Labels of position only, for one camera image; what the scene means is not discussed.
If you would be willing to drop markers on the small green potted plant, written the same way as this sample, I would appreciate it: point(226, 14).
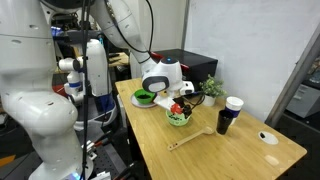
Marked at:
point(211, 87)

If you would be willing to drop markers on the white wrist camera red end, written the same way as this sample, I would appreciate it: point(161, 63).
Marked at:
point(166, 104)

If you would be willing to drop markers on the light green pot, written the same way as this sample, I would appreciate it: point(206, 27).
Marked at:
point(178, 121)

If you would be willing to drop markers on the green bowl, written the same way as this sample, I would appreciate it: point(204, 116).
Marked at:
point(141, 93)

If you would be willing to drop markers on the beige ladle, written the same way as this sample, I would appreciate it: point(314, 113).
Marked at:
point(190, 137)

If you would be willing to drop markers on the dark brown bean pile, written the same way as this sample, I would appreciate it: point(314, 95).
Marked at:
point(143, 96)

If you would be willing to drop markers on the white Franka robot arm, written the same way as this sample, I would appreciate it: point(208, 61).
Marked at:
point(33, 100)

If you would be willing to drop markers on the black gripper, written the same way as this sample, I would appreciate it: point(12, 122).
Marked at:
point(182, 102)

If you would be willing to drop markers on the white paper cup blue band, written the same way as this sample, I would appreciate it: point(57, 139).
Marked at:
point(235, 103)

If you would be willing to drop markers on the red black microwave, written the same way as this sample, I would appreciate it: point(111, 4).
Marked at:
point(200, 65)

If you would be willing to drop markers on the white blue background device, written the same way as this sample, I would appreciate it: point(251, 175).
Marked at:
point(96, 73)

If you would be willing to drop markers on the black optical breadboard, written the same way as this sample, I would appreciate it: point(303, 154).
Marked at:
point(113, 163)

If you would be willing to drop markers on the grey slanted metal post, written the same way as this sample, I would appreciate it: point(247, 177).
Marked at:
point(293, 80)

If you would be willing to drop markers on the pale lavender round plate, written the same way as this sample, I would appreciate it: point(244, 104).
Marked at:
point(136, 102)

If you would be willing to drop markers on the grey filing cabinet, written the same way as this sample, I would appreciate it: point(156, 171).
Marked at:
point(303, 100)

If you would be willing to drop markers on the small dark bean cluster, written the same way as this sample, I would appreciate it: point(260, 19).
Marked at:
point(175, 117)

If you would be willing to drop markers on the silver metal bracket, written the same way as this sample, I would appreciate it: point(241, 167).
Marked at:
point(90, 148)

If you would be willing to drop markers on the black cup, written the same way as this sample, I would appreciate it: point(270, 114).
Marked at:
point(223, 121)

